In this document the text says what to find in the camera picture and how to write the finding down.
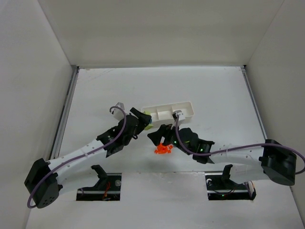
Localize purple cable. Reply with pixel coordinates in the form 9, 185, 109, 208
173, 114, 305, 174
26, 106, 127, 209

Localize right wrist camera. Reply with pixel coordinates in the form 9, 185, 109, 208
172, 110, 185, 120

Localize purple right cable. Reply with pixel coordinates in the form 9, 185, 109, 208
173, 114, 305, 174

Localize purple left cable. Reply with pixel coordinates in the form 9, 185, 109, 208
26, 106, 127, 209

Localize orange lego pieces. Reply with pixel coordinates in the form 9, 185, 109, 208
154, 143, 173, 154

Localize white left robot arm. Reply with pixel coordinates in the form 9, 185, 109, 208
24, 105, 152, 209

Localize lime green curved lego brick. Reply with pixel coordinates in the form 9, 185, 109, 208
145, 124, 153, 130

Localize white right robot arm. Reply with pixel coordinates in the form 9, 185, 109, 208
147, 125, 296, 186

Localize white divided plastic tray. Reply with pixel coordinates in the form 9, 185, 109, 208
141, 102, 194, 127

